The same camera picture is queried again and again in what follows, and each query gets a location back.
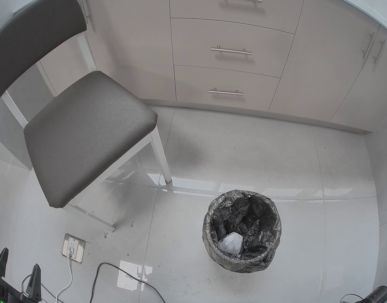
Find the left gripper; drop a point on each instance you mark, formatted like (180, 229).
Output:
(3, 292)

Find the white paper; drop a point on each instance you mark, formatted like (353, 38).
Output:
(231, 243)

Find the black plastic bag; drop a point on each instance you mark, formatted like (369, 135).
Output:
(263, 222)

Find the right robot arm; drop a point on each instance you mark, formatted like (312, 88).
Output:
(375, 294)

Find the grey padded white chair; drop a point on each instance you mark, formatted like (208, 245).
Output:
(86, 131)

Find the beige cabinet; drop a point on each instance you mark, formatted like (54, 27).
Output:
(231, 36)

